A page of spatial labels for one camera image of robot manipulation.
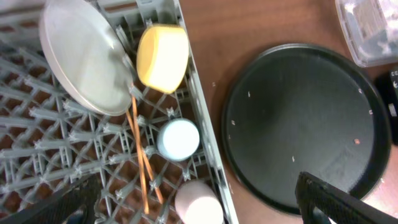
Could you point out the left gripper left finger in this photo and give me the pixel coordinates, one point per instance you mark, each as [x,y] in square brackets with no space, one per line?
[73,204]

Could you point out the grey round plate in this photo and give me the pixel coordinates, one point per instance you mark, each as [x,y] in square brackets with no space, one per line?
[86,56]

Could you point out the black rectangular tray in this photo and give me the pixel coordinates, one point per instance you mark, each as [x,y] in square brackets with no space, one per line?
[386,84]

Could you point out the grey dishwasher rack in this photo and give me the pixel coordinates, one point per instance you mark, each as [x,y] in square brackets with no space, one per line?
[49,140]

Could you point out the round black tray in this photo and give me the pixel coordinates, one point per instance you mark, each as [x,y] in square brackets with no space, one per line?
[304,108]

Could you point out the wooden chopstick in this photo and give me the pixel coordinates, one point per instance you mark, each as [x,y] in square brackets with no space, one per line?
[140,155]
[147,164]

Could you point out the blue plastic cup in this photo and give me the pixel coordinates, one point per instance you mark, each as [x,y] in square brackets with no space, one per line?
[178,139]

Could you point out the clear plastic bin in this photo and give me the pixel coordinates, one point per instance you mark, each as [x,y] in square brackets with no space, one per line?
[370,30]

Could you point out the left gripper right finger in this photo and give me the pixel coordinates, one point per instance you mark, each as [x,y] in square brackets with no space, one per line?
[320,202]

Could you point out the yellow bowl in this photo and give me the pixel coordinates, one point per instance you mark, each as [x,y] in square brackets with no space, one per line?
[162,57]

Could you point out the pink plastic cup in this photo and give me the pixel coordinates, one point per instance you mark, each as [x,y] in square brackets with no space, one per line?
[196,203]

